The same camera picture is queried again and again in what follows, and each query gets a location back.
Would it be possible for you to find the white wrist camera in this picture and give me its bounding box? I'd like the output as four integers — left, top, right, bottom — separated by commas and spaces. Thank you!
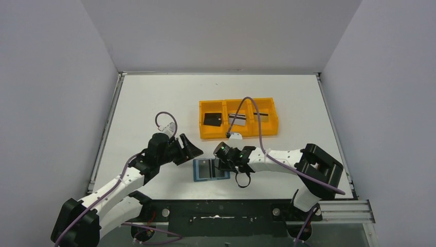
158, 122, 177, 137
228, 133, 243, 140

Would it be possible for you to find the silver striped card middle compartment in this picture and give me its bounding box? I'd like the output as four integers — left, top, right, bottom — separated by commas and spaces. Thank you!
228, 114, 247, 126

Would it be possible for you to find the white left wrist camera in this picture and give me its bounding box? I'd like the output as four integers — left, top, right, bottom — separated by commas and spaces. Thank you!
158, 122, 177, 137

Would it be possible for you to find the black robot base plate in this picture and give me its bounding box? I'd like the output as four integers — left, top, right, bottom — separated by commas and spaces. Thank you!
130, 199, 323, 237

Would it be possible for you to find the blue leather card holder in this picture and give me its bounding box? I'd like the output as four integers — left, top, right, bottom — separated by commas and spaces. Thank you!
193, 158, 230, 182

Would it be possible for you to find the yellow three-compartment plastic tray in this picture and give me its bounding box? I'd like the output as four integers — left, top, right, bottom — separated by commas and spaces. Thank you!
199, 98, 279, 139

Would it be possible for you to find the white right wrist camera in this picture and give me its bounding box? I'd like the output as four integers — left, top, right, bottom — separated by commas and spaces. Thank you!
228, 133, 243, 140

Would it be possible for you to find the black card in tray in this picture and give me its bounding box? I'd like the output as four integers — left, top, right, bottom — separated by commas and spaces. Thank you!
203, 113, 222, 127

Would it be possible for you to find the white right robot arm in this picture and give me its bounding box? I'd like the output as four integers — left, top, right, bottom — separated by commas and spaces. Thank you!
213, 142, 345, 212

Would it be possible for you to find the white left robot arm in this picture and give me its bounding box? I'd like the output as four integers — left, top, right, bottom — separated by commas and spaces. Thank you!
50, 133, 203, 246

